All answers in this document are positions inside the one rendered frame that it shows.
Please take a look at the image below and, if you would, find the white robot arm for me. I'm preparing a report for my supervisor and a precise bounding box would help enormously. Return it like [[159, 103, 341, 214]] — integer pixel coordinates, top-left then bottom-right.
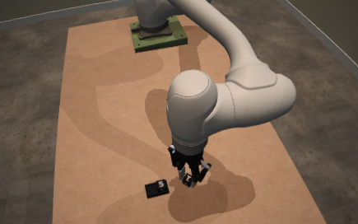
[[131, 0, 296, 156]]

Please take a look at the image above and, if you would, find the black cube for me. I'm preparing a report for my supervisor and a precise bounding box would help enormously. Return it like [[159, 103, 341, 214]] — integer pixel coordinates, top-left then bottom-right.
[[156, 179, 167, 193], [182, 174, 193, 187]]

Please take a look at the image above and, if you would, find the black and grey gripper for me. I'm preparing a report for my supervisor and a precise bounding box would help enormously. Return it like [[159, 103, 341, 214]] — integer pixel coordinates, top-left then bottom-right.
[[168, 143, 212, 188]]

